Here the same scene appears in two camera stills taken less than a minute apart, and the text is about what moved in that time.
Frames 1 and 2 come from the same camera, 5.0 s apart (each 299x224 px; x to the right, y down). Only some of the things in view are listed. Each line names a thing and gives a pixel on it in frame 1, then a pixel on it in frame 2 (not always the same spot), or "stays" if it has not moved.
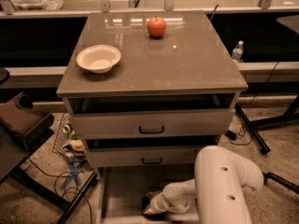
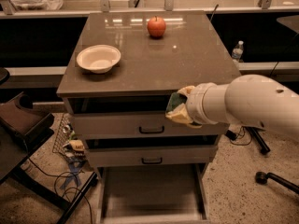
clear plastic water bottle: x=237 y=51 stays
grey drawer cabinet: x=147 y=91 stays
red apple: x=156 y=27 stays
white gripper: x=161 y=201 to x=196 y=104
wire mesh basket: x=66 y=141 stays
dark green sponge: x=146 y=202 to x=176 y=101
